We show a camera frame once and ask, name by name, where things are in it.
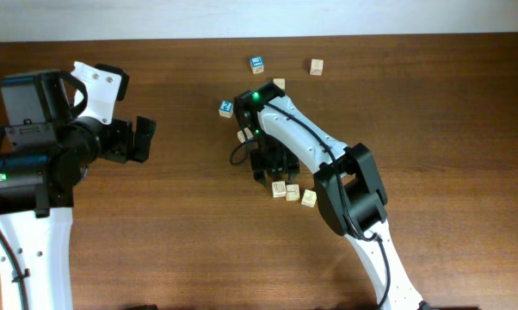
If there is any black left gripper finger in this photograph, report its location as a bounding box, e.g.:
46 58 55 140
95 63 129 100
130 116 157 162

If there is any wooden block letter L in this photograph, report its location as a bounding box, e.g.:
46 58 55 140
286 184 300 202

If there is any wooden block snail picture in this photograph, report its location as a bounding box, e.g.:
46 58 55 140
271 181 287 198

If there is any wooden block letter J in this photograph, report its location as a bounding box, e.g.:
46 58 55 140
301 189 317 208

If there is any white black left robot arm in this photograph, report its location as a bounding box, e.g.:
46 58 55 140
0 62 157 309

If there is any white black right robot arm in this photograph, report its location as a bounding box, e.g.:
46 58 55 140
234 82 429 310

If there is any wooden block letter M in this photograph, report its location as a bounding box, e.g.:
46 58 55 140
237 127 254 143

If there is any wooden block blue number 2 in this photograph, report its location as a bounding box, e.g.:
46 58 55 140
219 101 234 118

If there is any wooden block green side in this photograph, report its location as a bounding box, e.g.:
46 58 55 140
273 78 286 90

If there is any blue top wooden block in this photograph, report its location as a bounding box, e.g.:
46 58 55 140
250 56 264 74

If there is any plain wooden block far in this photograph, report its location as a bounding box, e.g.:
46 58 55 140
310 59 324 76

